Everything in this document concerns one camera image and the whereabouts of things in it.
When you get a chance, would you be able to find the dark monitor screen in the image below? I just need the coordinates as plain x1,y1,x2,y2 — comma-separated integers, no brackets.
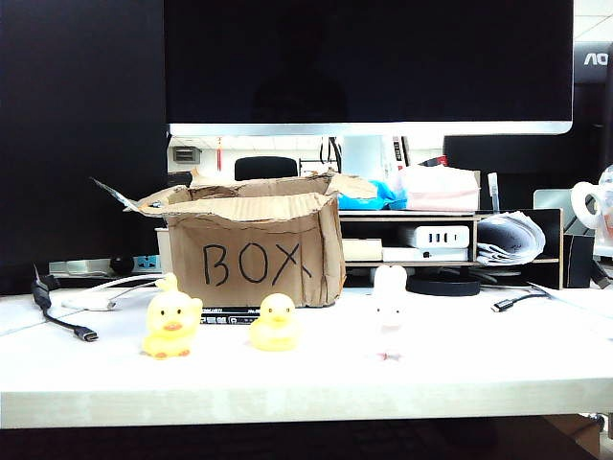
0,0,170,296

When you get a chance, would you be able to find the yellow rubber duck doll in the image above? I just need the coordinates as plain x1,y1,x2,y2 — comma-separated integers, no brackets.
247,292,303,354

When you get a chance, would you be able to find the black deli marker pen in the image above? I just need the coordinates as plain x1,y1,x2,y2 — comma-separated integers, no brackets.
199,306,262,327

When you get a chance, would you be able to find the flat white box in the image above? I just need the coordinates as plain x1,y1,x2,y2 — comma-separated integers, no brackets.
381,245,470,264

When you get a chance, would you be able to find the black round monitor base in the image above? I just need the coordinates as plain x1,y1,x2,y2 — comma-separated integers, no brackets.
405,273,482,298

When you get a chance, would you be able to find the thin black USB cable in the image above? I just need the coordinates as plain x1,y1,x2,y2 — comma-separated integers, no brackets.
489,291,550,314

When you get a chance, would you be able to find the black USB-C cable with adapter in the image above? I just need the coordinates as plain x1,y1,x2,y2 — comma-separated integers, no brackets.
30,263,101,343

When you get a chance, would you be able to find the white cable with adapter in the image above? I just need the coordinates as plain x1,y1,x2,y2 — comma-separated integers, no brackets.
60,272,165,312

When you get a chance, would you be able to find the cream rectangular box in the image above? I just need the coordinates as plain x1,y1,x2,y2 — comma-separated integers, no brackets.
341,238,384,263

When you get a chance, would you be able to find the pink tissue pack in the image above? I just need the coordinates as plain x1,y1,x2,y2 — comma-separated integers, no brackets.
396,164,482,213

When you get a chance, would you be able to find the black round knob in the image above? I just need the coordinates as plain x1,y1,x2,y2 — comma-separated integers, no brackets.
108,254,136,276

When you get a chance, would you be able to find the wooden desk shelf organizer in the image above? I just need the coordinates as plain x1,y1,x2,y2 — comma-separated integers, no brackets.
337,207,565,291

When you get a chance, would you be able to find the cardboard box marked BOX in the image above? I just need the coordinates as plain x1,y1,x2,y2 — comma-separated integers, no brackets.
89,167,379,310

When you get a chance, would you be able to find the yellow chick doll with tuft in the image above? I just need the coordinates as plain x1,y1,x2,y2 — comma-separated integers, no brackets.
141,272,204,360

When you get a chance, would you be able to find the white ceramic mug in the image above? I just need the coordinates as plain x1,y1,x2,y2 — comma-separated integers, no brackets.
569,164,613,263

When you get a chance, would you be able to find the blue plastic bag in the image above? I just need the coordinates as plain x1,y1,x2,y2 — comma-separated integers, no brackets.
337,178,409,212

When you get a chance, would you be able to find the black office chair back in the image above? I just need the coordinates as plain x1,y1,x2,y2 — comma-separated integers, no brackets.
233,155,300,183

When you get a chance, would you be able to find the white power strip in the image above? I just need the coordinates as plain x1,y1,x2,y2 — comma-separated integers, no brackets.
47,254,162,280
414,224,471,251

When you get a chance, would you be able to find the black AOC monitor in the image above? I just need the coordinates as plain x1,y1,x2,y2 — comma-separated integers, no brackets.
572,41,613,193

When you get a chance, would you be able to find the small black box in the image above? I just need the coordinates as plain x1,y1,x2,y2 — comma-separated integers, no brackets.
562,233,597,290

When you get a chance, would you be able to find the white paper sheet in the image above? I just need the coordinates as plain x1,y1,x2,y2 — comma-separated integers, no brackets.
525,281,613,339

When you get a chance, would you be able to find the rolled stack of papers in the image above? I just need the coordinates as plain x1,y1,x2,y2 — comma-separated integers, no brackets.
475,211,547,267

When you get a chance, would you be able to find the large silver-edged black monitor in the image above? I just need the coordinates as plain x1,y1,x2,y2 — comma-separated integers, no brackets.
162,0,575,138

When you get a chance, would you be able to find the white rabbit doll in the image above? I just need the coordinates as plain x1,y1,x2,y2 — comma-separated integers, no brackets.
370,264,410,362

